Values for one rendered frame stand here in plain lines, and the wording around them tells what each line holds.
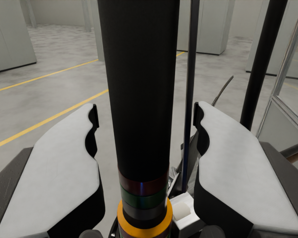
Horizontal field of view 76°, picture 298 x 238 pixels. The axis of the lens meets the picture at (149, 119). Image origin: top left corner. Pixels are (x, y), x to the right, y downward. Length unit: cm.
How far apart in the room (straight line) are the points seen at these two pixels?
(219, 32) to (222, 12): 60
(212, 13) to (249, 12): 513
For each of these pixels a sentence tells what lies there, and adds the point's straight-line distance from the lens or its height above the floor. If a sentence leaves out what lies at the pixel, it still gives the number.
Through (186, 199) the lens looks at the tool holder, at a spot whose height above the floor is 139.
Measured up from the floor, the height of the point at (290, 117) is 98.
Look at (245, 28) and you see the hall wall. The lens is 1227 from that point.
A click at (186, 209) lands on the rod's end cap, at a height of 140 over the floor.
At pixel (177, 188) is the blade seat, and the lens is 40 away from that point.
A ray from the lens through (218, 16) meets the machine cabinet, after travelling 723.
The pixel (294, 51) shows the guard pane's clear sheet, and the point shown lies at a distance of 151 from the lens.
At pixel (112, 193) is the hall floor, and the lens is 200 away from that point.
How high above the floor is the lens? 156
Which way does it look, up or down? 31 degrees down
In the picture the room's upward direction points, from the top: straight up
